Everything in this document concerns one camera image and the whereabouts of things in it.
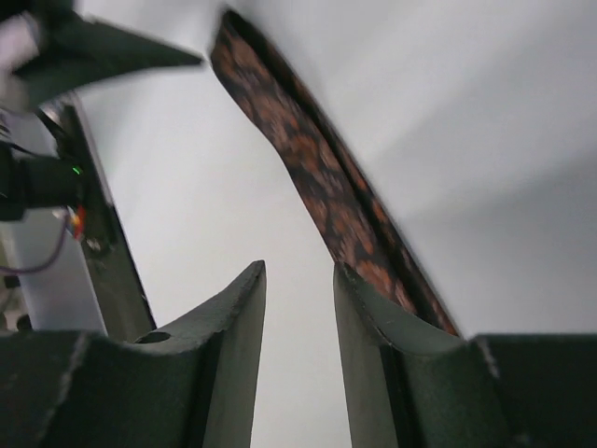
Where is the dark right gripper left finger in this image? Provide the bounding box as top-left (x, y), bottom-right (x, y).
top-left (1, 260), bottom-right (267, 447)

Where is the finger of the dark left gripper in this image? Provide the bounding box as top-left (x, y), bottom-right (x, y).
top-left (8, 11), bottom-right (203, 107)

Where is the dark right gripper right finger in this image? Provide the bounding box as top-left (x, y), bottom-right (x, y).
top-left (333, 264), bottom-right (596, 447)

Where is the dark orange floral tie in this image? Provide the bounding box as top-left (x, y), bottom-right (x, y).
top-left (210, 7), bottom-right (458, 335)

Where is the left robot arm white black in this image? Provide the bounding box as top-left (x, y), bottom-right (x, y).
top-left (1, 1), bottom-right (203, 342)

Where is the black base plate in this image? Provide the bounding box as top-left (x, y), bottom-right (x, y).
top-left (61, 93), bottom-right (156, 343)

